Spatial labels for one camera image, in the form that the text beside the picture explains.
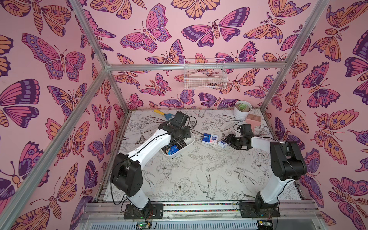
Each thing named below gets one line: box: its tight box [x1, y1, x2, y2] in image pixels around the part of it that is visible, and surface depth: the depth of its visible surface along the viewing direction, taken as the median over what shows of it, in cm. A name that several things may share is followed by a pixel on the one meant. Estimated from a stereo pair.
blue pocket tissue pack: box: [201, 132, 212, 145], surface depth 102 cm
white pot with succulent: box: [233, 100, 253, 120], surface depth 109 cm
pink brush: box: [245, 113, 262, 132], surface depth 115 cm
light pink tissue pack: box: [220, 140, 229, 150], surface depth 99 cm
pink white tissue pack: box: [209, 134, 219, 146], surface depth 102 cm
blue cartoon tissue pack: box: [167, 144, 180, 156], surface depth 93 cm
